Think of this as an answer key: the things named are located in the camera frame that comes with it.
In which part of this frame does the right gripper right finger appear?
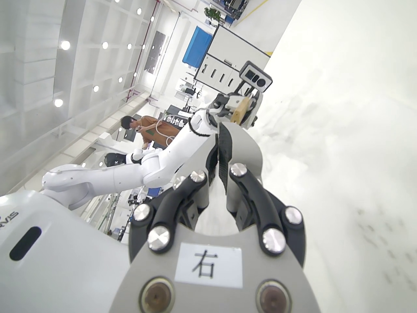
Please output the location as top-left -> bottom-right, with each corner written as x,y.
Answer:
218,121 -> 305,258

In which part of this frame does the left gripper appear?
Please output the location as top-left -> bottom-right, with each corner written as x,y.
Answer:
211,90 -> 264,129

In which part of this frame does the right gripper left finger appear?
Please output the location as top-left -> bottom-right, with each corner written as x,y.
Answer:
132,131 -> 221,251

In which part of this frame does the brass padlock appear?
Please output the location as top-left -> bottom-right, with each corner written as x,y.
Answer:
232,97 -> 252,123

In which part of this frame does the person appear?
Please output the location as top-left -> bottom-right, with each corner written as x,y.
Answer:
120,115 -> 181,147

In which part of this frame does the white partition panel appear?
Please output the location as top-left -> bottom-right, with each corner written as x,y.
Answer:
194,25 -> 272,92

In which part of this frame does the blue partition panel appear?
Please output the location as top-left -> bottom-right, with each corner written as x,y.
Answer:
182,26 -> 218,67

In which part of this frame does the green potted plant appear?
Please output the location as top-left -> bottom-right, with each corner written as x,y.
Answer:
204,7 -> 223,24

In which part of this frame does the robot body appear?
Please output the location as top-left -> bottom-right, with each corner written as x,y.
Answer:
0,152 -> 144,313

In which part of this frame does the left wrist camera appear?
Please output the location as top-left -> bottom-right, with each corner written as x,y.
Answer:
235,61 -> 273,97

